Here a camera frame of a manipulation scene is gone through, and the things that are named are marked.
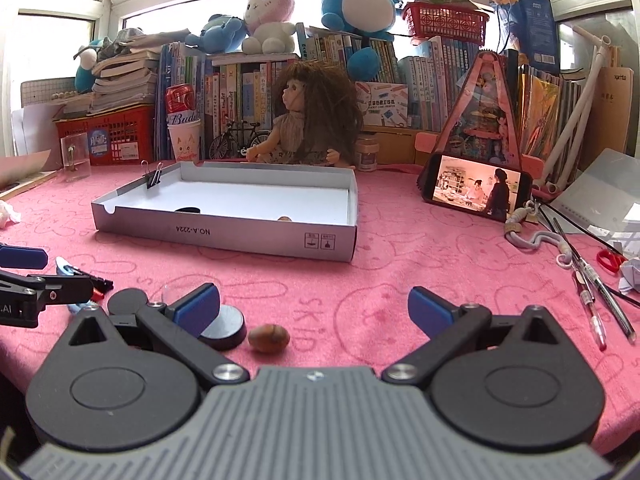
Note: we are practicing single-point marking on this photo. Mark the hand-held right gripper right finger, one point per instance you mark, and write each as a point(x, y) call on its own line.
point(425, 310)

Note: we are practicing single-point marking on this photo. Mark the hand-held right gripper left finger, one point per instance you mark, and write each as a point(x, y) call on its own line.
point(197, 307)

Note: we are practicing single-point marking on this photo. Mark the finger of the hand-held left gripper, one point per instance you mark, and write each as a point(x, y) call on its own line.
point(22, 257)
point(65, 290)

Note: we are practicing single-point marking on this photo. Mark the light blue clip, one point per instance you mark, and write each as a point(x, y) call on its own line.
point(65, 266)

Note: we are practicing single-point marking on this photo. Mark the grey thick round disc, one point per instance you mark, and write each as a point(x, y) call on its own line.
point(230, 327)

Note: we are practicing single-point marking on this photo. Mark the black round disc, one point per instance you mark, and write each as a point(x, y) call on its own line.
point(187, 209)
point(127, 300)

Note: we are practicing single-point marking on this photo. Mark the white cardboard box tray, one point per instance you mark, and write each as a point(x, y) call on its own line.
point(225, 232)

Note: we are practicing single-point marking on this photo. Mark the crumpled white tissue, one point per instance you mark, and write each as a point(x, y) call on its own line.
point(7, 215)

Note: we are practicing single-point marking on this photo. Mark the pink bunny-print towel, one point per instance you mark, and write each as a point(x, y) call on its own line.
point(350, 285)

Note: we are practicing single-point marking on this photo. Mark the brown paper sheet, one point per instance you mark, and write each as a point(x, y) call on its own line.
point(25, 167)

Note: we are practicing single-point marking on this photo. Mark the clear acrylic box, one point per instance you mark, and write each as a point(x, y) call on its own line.
point(75, 157)

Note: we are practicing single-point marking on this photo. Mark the black smartphone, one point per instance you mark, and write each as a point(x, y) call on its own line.
point(470, 187)

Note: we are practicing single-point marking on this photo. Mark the black binder clip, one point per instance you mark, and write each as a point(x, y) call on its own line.
point(154, 177)

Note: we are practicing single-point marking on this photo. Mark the red plastic crate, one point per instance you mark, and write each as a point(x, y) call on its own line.
point(130, 135)

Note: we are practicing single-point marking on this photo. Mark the white cat paper cup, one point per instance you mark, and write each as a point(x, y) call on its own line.
point(185, 145)

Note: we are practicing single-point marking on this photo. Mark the clear red-tipped pen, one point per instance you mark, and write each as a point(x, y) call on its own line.
point(590, 305)

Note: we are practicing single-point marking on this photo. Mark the small glass jar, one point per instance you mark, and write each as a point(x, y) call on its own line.
point(366, 155)

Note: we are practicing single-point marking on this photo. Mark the grey grid cutting mat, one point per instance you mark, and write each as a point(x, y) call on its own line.
point(47, 90)

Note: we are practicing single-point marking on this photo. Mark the black miniature bicycle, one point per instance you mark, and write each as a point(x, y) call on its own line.
point(235, 137)

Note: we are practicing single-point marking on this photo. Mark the black pen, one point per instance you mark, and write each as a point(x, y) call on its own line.
point(600, 287)

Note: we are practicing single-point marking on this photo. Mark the red scissors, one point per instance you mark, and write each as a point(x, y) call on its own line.
point(610, 260)

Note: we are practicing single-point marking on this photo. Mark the blue white plush toy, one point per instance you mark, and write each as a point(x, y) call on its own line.
point(85, 72)

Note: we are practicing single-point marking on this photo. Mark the red beverage can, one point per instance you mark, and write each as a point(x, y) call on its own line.
point(181, 102)

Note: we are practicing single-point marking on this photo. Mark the stack of lying books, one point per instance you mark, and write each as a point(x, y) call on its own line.
point(125, 77)

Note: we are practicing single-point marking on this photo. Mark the pink triangular phone stand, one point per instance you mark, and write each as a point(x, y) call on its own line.
point(482, 110)

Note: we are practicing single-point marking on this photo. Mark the illustrated printer carton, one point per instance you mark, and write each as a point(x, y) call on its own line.
point(382, 105)

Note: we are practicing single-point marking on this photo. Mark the row of upright books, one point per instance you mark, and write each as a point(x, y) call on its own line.
point(230, 90)

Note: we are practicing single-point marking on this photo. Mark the long-haired brown doll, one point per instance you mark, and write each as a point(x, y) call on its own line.
point(305, 105)

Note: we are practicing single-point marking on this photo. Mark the colourful thin booklets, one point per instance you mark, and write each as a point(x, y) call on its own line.
point(545, 110)

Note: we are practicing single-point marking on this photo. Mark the grey plush toy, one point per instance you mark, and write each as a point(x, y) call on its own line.
point(120, 42)

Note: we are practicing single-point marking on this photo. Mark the white plastic pipes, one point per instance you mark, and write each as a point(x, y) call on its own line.
point(575, 125)

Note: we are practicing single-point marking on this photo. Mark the blue dinosaur plush toy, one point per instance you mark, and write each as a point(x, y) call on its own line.
point(217, 35)

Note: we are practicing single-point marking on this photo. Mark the brown kraft notebook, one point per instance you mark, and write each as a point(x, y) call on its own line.
point(617, 105)

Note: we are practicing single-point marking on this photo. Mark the red plastic basket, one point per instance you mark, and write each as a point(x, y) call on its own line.
point(445, 25)

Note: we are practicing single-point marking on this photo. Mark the pink white rabbit plush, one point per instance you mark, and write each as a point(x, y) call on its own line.
point(267, 15)

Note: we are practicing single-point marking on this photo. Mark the dark blue carton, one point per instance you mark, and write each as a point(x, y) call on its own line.
point(535, 25)

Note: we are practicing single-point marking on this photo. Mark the large blue mouse plush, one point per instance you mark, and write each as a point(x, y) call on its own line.
point(357, 5)

